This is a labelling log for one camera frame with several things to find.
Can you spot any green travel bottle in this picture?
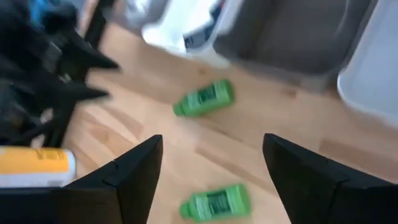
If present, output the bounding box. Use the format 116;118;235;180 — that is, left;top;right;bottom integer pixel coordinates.
179;183;251;223
172;78;236;118

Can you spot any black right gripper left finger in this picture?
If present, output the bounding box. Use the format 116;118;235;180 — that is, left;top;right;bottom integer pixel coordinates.
0;134;164;224

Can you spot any white packet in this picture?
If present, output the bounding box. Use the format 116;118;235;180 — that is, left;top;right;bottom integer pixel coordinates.
127;0;165;26

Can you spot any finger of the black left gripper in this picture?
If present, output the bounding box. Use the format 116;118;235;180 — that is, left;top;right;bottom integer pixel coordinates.
58;83;109;103
67;29;121;70

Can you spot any white and yellow canister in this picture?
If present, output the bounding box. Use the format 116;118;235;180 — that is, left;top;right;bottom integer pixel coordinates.
0;146;77;189

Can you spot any white plastic bin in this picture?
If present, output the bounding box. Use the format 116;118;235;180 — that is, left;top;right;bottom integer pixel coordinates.
141;0;243;68

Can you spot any dark grey plastic bin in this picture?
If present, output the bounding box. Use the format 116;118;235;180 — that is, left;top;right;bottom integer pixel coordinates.
213;0;379;93

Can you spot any dark blue toothpaste tube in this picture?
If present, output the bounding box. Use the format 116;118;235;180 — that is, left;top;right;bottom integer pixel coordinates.
182;18;219;50

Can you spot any light grey plastic bin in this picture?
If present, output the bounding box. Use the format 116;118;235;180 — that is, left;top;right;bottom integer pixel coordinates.
337;0;398;127

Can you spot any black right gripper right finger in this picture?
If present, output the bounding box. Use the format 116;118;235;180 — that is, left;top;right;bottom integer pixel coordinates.
262;133;398;224

